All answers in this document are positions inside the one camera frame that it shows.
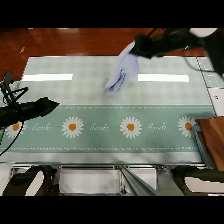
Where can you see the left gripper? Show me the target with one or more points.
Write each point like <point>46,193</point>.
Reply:
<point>41,107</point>

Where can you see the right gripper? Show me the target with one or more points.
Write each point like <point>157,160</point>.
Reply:
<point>142,46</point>

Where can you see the light blue shirt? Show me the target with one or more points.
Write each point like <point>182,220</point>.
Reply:
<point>124,68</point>

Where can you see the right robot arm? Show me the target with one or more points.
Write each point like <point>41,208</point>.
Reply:
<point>176,39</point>

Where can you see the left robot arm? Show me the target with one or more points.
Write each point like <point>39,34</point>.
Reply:
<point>9,115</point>

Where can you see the brown garment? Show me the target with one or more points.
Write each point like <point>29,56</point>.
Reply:
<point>212,141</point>

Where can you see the silver frame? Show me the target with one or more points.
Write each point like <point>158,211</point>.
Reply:
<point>133,180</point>

